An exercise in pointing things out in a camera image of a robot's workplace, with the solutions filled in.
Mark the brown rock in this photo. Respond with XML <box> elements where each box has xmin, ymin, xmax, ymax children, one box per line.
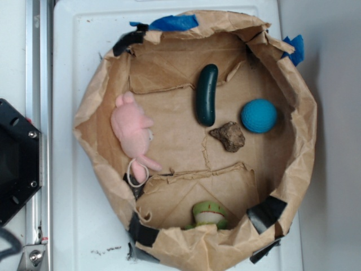
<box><xmin>209</xmin><ymin>121</ymin><xmax>245</xmax><ymax>152</ymax></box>

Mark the dark green plastic pickle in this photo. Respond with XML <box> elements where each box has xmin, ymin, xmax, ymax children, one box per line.
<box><xmin>196</xmin><ymin>64</ymin><xmax>218</xmax><ymax>127</ymax></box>

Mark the pink plush bunny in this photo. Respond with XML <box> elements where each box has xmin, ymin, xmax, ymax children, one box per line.
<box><xmin>111</xmin><ymin>91</ymin><xmax>162</xmax><ymax>187</ymax></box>

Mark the blue foam ball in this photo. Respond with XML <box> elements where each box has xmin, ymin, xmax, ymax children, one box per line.
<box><xmin>241</xmin><ymin>99</ymin><xmax>278</xmax><ymax>133</ymax></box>

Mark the green plush frog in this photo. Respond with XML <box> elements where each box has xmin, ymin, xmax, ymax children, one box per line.
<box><xmin>184</xmin><ymin>200</ymin><xmax>228</xmax><ymax>230</ymax></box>

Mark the brown paper bag enclosure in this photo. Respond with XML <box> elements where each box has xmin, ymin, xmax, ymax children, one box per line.
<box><xmin>74</xmin><ymin>10</ymin><xmax>317</xmax><ymax>270</ymax></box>

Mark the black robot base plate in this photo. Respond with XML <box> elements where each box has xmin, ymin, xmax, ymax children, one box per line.
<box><xmin>1</xmin><ymin>98</ymin><xmax>41</xmax><ymax>227</ymax></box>

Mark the aluminium frame rail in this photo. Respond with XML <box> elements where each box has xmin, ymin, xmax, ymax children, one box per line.
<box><xmin>25</xmin><ymin>1</ymin><xmax>56</xmax><ymax>270</ymax></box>

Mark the metal corner bracket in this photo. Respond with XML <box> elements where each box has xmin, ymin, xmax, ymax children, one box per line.
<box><xmin>17</xmin><ymin>244</ymin><xmax>46</xmax><ymax>271</ymax></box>

